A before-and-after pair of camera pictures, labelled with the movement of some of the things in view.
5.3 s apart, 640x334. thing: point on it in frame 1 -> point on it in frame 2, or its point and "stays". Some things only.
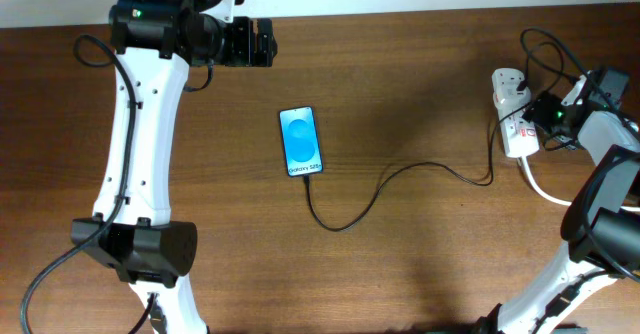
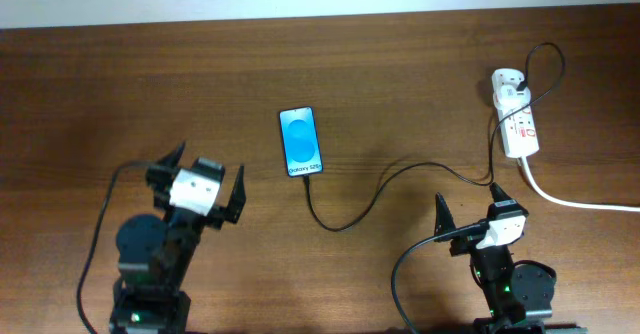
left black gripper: x=243 y=53 -> x=161 y=182
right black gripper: x=538 y=109 -> x=466 y=242
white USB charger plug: x=508 y=99 stays
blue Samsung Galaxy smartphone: x=300 y=141 stays
